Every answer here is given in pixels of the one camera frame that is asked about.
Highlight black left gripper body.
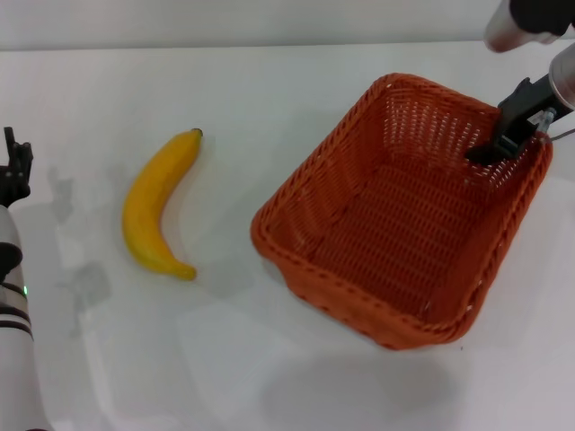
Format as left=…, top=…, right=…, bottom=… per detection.
left=0, top=163, right=32, bottom=210

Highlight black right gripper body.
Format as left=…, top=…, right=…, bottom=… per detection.
left=497, top=74, right=559, bottom=136

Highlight yellow banana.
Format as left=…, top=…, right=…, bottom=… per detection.
left=122, top=128, right=204, bottom=282

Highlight orange woven plastic basket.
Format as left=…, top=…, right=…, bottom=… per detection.
left=249, top=72, right=554, bottom=352

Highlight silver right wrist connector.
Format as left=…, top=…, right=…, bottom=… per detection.
left=536, top=107, right=556, bottom=135

